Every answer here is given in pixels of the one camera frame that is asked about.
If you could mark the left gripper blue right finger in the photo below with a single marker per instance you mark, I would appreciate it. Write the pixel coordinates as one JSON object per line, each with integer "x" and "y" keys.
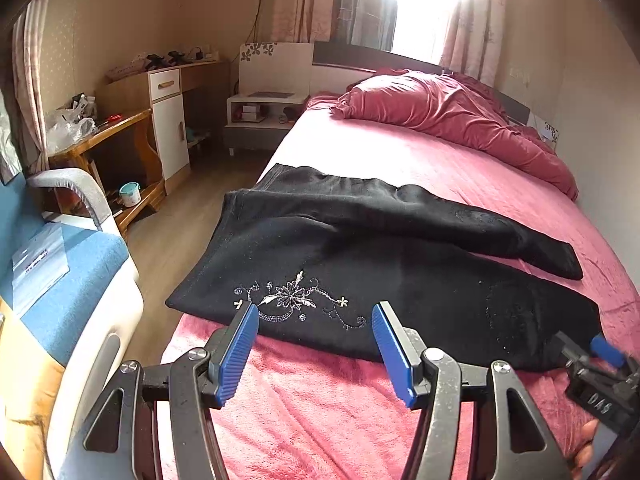
{"x": 402, "y": 362}

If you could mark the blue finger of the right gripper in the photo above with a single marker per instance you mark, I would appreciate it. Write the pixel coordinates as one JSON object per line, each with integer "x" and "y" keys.
{"x": 605, "y": 351}

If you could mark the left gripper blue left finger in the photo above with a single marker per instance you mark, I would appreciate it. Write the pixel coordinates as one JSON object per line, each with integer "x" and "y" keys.
{"x": 230, "y": 352}

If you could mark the black embroidered pants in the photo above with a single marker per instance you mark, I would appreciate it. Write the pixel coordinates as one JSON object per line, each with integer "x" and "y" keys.
{"x": 315, "y": 253}

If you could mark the person's right hand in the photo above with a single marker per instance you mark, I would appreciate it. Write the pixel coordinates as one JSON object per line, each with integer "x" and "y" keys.
{"x": 584, "y": 452}

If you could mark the blue yellow sofa chair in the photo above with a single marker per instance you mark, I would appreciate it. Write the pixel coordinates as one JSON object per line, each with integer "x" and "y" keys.
{"x": 56, "y": 358}

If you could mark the teal lidded container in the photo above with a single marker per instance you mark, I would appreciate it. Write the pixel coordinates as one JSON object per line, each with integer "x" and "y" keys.
{"x": 130, "y": 194}

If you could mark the clear plastic document sleeve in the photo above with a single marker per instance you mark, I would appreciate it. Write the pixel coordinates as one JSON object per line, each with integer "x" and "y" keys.
{"x": 38, "y": 266}

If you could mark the brown wooden side table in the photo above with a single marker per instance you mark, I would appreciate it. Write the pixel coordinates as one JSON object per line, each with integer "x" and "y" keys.
{"x": 121, "y": 152}

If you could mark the red duvet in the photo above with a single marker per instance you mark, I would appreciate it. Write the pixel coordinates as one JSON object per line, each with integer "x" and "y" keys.
{"x": 457, "y": 109}

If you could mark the white wooden cabinet desk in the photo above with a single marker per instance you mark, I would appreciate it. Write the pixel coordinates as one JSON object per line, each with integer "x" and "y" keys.
{"x": 184, "y": 98}

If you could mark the white plastic bag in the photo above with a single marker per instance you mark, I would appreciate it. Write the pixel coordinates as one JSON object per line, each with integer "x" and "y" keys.
{"x": 67, "y": 127}

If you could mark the white grey nightstand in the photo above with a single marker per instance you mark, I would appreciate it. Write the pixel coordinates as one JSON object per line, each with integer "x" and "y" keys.
{"x": 273, "y": 88}

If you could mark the dark bed headboard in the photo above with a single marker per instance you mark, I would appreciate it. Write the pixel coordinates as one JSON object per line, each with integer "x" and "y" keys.
{"x": 349, "y": 57}

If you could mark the pink patterned curtains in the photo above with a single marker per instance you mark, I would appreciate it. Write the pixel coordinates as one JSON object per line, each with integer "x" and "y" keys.
{"x": 460, "y": 35}

